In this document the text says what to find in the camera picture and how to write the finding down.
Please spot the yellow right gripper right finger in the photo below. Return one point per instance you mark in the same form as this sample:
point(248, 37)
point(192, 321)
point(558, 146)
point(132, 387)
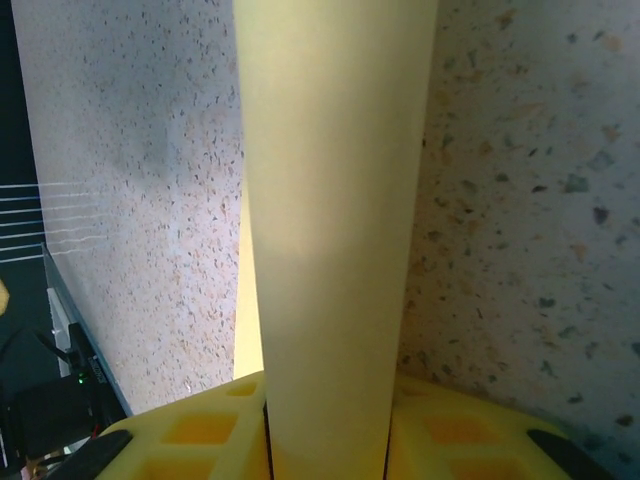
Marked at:
point(460, 440)

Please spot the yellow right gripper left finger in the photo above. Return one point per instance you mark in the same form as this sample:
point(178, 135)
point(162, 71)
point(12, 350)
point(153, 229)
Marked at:
point(200, 440)

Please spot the yellow cloth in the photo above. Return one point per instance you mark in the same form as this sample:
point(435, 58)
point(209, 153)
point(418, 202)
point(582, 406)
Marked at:
point(330, 200)

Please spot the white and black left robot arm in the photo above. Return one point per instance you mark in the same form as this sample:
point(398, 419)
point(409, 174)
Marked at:
point(85, 370)

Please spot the long aluminium mounting rail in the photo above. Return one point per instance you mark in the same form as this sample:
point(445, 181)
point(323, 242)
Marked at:
point(75, 310)

